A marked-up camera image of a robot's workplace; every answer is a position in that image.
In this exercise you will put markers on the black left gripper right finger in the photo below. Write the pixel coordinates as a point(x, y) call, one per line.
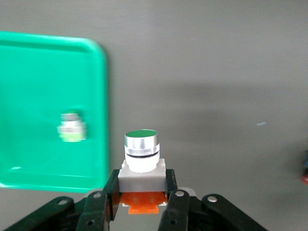
point(178, 209)

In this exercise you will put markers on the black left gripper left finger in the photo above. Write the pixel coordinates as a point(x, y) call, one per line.
point(96, 209)

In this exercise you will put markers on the green push button orange base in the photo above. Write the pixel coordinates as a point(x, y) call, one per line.
point(142, 156)

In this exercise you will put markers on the dark grey table mat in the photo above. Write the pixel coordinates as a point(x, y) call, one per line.
point(204, 84)

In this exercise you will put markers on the red push button blue base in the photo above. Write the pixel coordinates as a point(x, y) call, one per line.
point(305, 168)

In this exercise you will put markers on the green plastic tray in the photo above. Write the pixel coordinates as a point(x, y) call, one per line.
point(43, 79)

